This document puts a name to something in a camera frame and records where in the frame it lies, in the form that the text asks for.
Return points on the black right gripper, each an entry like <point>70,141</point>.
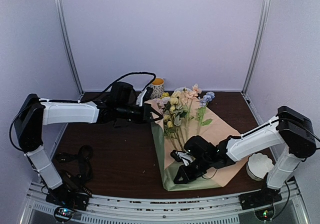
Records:
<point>182,172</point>

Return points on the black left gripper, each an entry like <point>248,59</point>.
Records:
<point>144,114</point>

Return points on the pale pink rose stem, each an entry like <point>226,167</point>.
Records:
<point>161,102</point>

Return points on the yellow fake flower stem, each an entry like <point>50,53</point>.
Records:
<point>165,94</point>

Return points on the cream fake flower bunch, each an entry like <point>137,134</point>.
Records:
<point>174,116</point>

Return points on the pink fake flower stem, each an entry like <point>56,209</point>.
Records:
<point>187,100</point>

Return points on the peach wrapping paper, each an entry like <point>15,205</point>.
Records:
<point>215,132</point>

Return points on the blue fake flower stem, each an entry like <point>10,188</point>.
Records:
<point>200,114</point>

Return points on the green wrapping paper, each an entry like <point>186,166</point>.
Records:
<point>169,167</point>

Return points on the white round bowl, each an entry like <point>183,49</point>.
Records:
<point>182,89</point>

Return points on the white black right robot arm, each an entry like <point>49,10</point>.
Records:
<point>288,127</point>

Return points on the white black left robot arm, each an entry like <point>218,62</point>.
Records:
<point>41,119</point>

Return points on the patterned cup yellow inside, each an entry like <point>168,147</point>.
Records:
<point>157,88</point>

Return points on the white scalloped bowl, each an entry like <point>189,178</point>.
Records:
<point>258,166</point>

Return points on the black printed ribbon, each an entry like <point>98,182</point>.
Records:
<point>78,182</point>

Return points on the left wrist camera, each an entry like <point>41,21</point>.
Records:
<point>144,96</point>

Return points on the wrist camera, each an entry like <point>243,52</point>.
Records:
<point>180,156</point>
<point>144,96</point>

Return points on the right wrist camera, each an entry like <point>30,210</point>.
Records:
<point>180,156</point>

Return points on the aluminium front rail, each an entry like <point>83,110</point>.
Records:
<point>216,209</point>

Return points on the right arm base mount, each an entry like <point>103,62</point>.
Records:
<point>262,201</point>

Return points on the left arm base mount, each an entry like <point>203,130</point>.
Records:
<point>68,201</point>

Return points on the right aluminium frame post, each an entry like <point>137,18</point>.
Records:
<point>264,13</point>

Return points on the aluminium frame post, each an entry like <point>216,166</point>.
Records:
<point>264,13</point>
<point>67,45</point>

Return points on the left aluminium frame post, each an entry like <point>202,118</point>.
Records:
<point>67,45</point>

